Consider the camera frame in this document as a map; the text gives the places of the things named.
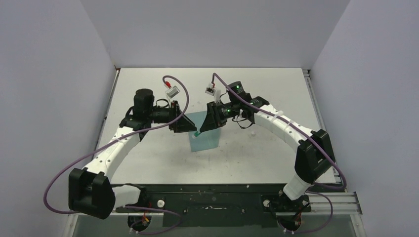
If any teal envelope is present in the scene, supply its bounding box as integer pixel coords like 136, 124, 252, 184
186, 111, 221, 152

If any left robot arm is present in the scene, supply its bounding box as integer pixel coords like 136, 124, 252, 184
68, 89, 197, 219

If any green white glue stick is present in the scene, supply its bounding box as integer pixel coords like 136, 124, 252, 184
193, 131, 201, 138

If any aluminium frame rail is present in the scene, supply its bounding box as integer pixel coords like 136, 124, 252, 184
63, 193, 366, 237

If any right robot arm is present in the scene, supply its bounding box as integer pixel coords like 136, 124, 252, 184
199, 81, 335, 211

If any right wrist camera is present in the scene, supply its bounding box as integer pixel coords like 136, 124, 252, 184
205, 83, 220, 102

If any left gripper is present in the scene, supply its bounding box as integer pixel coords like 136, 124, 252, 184
147, 101, 197, 133

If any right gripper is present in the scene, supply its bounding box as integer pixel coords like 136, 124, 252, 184
201, 101, 239, 133

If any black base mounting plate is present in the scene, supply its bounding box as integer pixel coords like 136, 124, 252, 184
111, 182, 346, 228

